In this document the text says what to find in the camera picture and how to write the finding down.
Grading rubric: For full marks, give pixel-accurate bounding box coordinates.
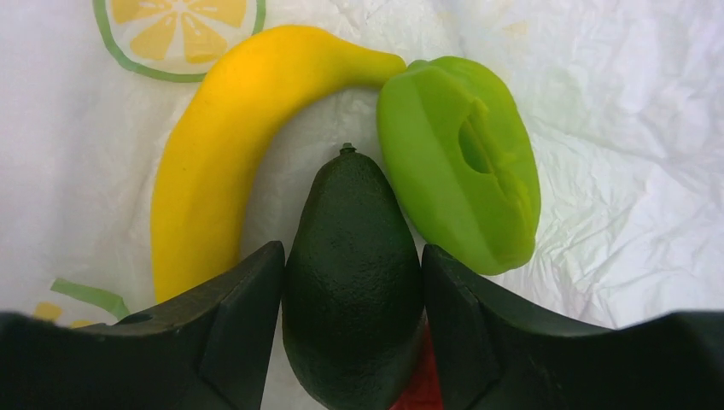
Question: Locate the dark green fake avocado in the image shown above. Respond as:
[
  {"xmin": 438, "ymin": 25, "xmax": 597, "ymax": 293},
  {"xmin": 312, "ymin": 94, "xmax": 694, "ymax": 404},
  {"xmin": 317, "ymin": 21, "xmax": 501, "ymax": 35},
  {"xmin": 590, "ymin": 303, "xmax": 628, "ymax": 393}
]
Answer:
[{"xmin": 282, "ymin": 143, "xmax": 424, "ymax": 409}]

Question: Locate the translucent plastic bag with prints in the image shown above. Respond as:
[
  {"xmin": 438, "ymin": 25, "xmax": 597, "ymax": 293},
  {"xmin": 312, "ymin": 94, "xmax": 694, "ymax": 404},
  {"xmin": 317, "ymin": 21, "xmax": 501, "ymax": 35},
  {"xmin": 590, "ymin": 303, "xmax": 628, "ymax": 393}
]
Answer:
[{"xmin": 1, "ymin": 1, "xmax": 723, "ymax": 409}]

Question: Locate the red fake fruit in bag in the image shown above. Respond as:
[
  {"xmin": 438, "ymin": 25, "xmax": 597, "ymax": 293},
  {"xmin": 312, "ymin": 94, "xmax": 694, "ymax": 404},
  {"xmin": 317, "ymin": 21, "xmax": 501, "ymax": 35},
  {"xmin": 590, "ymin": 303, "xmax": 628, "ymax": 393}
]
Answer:
[{"xmin": 391, "ymin": 325, "xmax": 443, "ymax": 410}]

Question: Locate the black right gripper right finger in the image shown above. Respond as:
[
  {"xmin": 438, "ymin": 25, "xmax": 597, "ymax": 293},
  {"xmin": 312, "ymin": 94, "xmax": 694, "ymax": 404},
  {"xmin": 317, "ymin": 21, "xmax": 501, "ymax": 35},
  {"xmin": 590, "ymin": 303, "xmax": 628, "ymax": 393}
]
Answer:
[{"xmin": 422, "ymin": 244, "xmax": 723, "ymax": 409}]

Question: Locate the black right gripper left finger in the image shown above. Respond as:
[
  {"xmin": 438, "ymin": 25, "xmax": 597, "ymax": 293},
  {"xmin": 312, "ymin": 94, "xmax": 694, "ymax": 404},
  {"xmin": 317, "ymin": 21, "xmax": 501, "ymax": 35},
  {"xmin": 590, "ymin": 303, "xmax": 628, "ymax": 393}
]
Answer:
[{"xmin": 1, "ymin": 241, "xmax": 284, "ymax": 409}]

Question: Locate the green fake pepper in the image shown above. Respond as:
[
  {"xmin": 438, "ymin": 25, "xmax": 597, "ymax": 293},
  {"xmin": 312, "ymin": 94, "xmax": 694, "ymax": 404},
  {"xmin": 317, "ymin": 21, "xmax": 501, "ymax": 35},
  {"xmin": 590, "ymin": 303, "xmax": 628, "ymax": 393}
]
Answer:
[{"xmin": 377, "ymin": 56, "xmax": 541, "ymax": 275}]

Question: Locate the yellow fake banana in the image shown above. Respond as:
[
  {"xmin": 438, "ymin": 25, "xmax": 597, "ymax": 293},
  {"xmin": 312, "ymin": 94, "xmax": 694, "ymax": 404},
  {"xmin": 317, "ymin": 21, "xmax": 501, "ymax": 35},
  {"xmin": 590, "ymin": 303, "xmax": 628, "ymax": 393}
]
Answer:
[{"xmin": 150, "ymin": 25, "xmax": 406, "ymax": 303}]

